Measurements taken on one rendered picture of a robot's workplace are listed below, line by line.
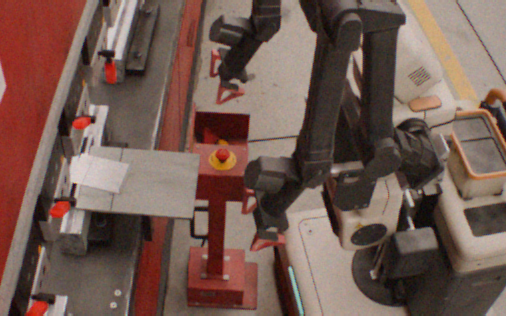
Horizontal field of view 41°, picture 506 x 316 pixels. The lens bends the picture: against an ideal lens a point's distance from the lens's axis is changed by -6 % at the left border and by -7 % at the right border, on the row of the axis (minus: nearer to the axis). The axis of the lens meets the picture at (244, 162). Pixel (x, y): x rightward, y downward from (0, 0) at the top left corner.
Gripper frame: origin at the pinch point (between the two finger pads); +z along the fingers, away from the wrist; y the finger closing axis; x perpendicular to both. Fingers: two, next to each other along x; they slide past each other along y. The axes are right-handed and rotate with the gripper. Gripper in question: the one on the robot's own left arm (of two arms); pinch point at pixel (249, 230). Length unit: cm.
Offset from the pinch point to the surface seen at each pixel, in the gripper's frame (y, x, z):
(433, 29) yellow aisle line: -168, 168, 26
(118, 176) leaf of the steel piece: -18.3, -24.2, 11.6
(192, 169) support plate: -17.9, -8.8, 4.1
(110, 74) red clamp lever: -32.8, -31.8, -5.0
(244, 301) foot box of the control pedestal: -33, 54, 83
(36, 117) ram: 3, -55, -23
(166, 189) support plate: -13.2, -14.7, 7.1
